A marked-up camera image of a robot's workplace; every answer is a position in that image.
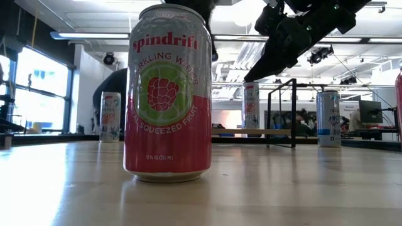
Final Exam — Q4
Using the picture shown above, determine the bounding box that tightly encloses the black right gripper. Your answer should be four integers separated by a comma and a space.
243, 17, 315, 83

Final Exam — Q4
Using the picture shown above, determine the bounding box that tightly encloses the Celsius peach vibe can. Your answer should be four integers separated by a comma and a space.
99, 91, 122, 144
242, 82, 261, 130

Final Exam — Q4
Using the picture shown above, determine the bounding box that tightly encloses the Celsius arctic vibe can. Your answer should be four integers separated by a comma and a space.
315, 90, 342, 148

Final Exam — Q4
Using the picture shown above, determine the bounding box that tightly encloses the Spindrift raspberry lime can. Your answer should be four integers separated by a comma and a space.
123, 3, 214, 184

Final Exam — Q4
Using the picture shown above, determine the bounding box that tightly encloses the person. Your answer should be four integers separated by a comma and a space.
92, 68, 128, 141
294, 109, 316, 137

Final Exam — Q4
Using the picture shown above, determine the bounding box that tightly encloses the long ceiling light strip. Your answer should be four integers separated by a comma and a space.
213, 33, 402, 44

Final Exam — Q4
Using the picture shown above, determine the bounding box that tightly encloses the dark computer monitor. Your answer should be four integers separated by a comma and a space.
358, 99, 384, 124

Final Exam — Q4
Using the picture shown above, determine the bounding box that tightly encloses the dark office desk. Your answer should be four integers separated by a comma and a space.
342, 127, 402, 141

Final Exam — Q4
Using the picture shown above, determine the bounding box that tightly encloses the short ceiling light strip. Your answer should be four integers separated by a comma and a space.
50, 31, 131, 41

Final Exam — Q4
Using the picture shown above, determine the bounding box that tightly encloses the large black-framed window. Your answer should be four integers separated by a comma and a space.
0, 46, 75, 135

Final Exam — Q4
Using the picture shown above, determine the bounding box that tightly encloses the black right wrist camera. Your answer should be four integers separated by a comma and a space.
254, 2, 285, 37

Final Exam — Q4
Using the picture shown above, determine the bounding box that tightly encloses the large black ceiling camera rig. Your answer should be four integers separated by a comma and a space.
307, 45, 335, 66

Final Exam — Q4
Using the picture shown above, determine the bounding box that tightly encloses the black frame wooden shelf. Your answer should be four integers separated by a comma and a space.
212, 78, 298, 149

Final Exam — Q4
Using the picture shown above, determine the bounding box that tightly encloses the black table edge rail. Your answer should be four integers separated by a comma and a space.
0, 134, 402, 152

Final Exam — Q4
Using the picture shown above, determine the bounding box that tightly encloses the yellow hanging cable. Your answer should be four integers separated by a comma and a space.
30, 9, 39, 48

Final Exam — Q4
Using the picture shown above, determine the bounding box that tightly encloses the black metal bracket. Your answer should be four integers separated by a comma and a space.
0, 94, 26, 150

